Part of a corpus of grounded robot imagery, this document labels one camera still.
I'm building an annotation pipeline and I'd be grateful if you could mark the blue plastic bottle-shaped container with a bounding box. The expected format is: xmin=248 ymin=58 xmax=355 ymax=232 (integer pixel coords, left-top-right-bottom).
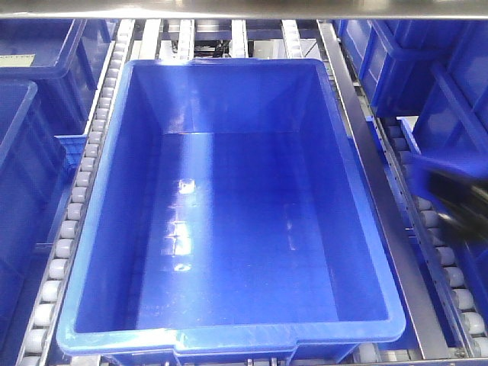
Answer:
xmin=406 ymin=149 xmax=487 ymax=201

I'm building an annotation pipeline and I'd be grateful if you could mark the large empty blue bin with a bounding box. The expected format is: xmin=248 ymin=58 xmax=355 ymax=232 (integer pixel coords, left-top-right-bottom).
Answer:
xmin=56 ymin=59 xmax=406 ymax=365

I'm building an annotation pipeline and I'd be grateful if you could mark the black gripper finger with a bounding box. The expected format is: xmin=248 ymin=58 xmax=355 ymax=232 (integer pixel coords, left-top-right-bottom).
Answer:
xmin=427 ymin=170 xmax=487 ymax=241

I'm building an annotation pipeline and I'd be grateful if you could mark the blue plastic bin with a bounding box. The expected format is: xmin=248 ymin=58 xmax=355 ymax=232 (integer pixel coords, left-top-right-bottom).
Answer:
xmin=1 ymin=18 xmax=117 ymax=135
xmin=1 ymin=81 xmax=86 ymax=365
xmin=396 ymin=22 xmax=488 ymax=306
xmin=332 ymin=19 xmax=467 ymax=117

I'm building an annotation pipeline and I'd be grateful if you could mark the right steel roller shelf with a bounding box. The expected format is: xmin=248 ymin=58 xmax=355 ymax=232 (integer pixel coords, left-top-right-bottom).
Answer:
xmin=1 ymin=1 xmax=487 ymax=365

